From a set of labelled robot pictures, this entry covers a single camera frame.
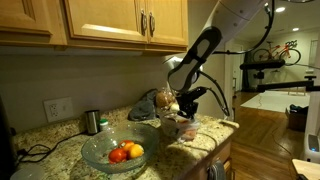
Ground clear glass bowl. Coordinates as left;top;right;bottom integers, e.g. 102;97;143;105
80;122;161;175

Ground clear plastic zip bag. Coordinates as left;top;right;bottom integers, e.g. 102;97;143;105
159;111;202;144

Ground white wall outlet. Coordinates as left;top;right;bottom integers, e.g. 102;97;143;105
43;97;75;123

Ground grey crumpled cloth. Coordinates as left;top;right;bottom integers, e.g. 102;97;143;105
128;88;159;122

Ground stainless steel tumbler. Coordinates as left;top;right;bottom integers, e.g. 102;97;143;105
85;109;102;136

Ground black power cord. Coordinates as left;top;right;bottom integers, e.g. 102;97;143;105
16;130;88;164

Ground dark storage box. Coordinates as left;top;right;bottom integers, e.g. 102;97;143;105
285;103;310;132

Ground black kitchen appliance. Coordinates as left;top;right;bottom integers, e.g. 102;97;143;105
0;95;19;180

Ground yellow round fruit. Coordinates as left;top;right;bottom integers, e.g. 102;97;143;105
128;143;145;159

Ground orange bicycle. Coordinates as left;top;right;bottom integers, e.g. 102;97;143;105
252;39;302;67

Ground dark metal cabinet handle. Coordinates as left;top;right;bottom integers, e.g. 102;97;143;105
148;12;157;38
139;9;148;37

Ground white round lid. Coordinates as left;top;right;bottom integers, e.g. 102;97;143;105
9;163;46;180

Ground light wooden board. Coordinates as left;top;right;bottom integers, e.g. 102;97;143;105
292;158;320;180

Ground light wooden cabinet door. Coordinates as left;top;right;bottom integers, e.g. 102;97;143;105
145;0;189;48
63;0;149;44
0;0;68;47

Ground small bottle green cap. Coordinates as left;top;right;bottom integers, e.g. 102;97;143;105
99;118;111;132

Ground red round fruit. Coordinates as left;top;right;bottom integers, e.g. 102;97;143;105
108;147;129;164

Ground wooden base cabinet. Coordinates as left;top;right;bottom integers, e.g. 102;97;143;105
181;136;234;180

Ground white floor rug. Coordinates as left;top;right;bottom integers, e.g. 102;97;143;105
240;89;311;114

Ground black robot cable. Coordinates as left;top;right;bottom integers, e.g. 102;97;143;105
198;0;276;118

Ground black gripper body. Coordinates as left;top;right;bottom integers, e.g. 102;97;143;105
175;86;209;112

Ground black camera bar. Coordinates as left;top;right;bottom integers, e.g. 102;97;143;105
239;59;286;80

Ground pale pink peach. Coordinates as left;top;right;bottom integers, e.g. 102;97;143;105
183;129;198;140

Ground white air purifier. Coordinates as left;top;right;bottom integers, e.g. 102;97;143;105
301;133;320;164

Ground orange round fruit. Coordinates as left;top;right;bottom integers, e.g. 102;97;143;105
118;139;136;153

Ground grey hanging towel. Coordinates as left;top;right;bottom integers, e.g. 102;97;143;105
207;160;228;180

